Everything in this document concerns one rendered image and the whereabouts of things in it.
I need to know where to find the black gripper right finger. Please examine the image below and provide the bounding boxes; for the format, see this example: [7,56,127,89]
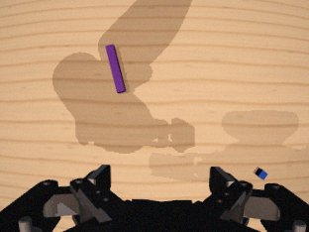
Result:
[184,167,309,232]

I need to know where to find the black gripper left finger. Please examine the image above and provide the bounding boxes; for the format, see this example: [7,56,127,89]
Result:
[0,165,144,232]

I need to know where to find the purple rod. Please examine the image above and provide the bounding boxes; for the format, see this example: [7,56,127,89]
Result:
[105,44,126,93]

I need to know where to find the small blue cube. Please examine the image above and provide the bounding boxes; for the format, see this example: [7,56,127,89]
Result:
[255,168,268,179]

